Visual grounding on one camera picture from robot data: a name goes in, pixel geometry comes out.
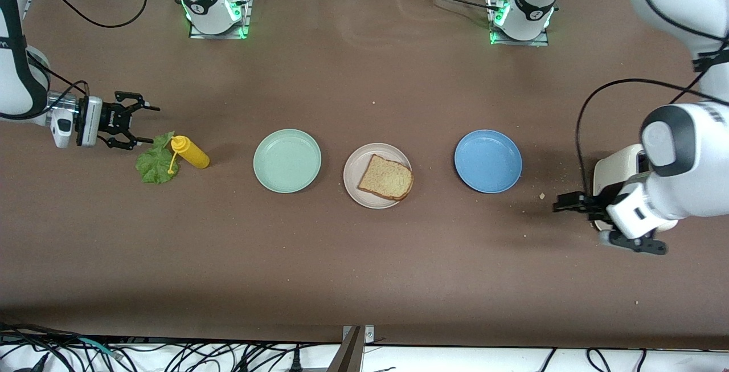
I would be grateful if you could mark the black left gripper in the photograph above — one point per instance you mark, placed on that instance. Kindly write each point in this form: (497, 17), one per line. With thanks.
(592, 201)

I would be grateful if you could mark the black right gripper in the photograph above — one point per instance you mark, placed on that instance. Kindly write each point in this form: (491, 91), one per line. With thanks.
(109, 120)

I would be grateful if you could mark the green lettuce leaf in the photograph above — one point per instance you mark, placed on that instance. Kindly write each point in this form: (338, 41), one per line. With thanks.
(152, 167)

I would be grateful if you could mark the yellow squeeze bottle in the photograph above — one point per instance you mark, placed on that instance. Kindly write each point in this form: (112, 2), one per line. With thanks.
(195, 156)

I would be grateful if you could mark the brown bread slice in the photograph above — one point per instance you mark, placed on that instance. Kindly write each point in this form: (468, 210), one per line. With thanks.
(387, 178)

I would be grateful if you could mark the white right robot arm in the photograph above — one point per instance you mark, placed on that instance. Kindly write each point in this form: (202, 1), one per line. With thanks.
(17, 76)

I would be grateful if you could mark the blue plate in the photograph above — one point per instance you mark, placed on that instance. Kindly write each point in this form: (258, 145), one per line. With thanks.
(488, 161)

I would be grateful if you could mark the green plate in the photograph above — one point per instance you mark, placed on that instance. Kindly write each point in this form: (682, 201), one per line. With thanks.
(287, 161)

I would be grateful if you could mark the beige plate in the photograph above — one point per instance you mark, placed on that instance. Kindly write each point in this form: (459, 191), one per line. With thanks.
(353, 172)

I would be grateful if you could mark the white toaster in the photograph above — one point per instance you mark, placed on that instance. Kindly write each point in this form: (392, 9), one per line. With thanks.
(615, 170)

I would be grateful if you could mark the grey metal bar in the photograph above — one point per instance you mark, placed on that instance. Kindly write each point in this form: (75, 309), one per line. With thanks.
(347, 356)

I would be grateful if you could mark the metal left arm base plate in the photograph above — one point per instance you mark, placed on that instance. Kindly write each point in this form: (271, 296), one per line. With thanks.
(541, 43)

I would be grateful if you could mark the silver table bracket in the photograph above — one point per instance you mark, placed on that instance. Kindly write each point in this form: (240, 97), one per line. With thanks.
(369, 335)

